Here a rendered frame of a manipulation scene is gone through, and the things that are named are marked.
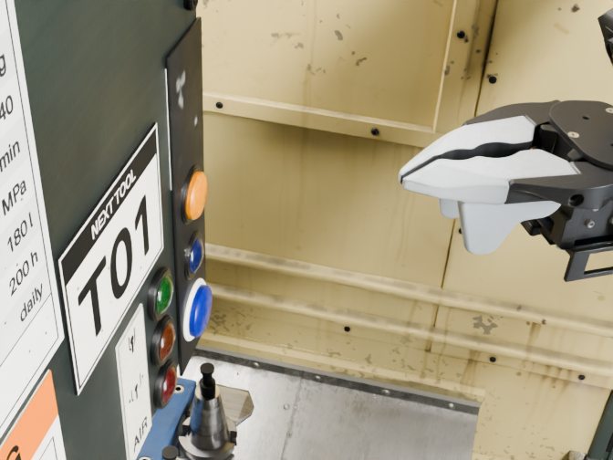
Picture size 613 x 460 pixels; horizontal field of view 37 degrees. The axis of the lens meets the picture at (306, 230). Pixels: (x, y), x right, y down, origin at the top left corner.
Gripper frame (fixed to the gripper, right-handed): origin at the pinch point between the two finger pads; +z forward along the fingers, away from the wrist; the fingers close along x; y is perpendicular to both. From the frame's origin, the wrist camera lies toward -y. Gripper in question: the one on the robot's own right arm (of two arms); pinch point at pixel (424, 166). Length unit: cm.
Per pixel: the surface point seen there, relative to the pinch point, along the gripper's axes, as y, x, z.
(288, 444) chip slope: 93, 55, -12
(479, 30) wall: 21, 55, -34
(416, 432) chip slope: 90, 50, -33
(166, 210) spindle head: -0.9, -2.2, 14.5
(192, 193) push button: -0.7, -0.8, 13.0
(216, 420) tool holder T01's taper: 47, 24, 6
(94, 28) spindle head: -13.0, -7.3, 17.5
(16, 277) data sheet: -7.7, -13.8, 21.1
